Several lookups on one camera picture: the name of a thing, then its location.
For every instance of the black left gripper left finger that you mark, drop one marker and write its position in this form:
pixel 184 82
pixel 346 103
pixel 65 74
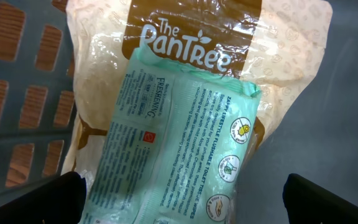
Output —
pixel 60 201

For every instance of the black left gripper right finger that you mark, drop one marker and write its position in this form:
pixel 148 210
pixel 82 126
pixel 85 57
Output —
pixel 308 203

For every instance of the teal wet wipes pack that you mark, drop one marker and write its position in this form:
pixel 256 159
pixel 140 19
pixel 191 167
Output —
pixel 176 142

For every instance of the brown white snack bag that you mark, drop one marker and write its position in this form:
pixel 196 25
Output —
pixel 277 44

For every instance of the grey plastic basket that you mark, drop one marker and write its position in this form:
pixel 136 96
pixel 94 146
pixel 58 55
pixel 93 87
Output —
pixel 318 137

